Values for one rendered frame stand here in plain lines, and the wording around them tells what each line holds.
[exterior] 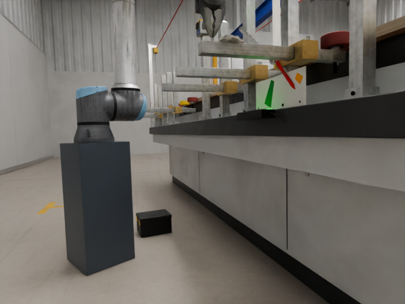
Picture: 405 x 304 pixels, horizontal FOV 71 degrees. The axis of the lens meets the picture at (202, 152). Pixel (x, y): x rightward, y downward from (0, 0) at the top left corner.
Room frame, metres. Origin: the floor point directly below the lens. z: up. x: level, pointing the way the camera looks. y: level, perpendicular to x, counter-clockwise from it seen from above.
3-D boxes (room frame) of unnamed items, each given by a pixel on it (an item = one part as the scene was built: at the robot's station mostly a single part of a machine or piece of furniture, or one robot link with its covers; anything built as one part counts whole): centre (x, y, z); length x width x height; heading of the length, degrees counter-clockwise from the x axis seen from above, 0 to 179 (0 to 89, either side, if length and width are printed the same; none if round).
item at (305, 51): (0.82, -0.27, 0.85); 0.14 x 0.06 x 0.05; 18
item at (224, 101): (1.32, -0.11, 0.89); 0.04 x 0.04 x 0.48; 18
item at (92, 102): (1.42, 0.53, 0.79); 0.17 x 0.15 x 0.18; 129
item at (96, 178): (1.42, 0.54, 0.30); 0.25 x 0.25 x 0.60; 44
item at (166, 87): (1.26, -0.05, 0.83); 0.44 x 0.03 x 0.04; 108
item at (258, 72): (1.06, -0.19, 0.84); 0.14 x 0.06 x 0.05; 18
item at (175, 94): (2.27, 0.20, 0.87); 0.04 x 0.04 x 0.48; 18
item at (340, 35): (0.84, -0.39, 0.85); 0.08 x 0.08 x 0.11
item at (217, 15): (0.98, -0.05, 1.00); 0.06 x 0.03 x 0.09; 19
